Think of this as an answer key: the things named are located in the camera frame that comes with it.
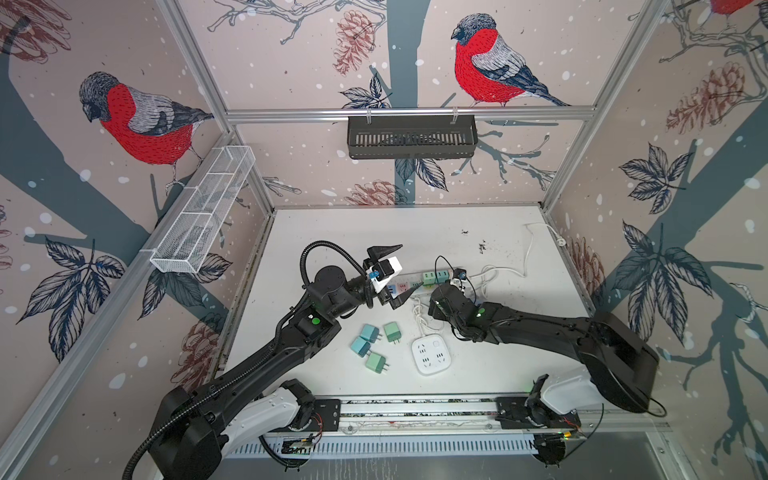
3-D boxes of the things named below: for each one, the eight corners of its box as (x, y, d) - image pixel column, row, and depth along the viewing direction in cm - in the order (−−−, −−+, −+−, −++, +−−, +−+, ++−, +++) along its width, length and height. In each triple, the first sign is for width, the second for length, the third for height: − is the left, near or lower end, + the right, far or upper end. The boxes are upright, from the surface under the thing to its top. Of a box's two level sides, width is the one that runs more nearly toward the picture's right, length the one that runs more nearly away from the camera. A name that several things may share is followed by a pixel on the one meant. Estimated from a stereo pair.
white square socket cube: (412, 374, 81) (413, 371, 79) (411, 338, 88) (411, 334, 86) (451, 374, 81) (453, 371, 79) (447, 337, 88) (448, 334, 86)
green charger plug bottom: (363, 367, 83) (362, 364, 81) (369, 353, 86) (368, 350, 84) (384, 376, 82) (384, 373, 80) (390, 362, 84) (390, 359, 82)
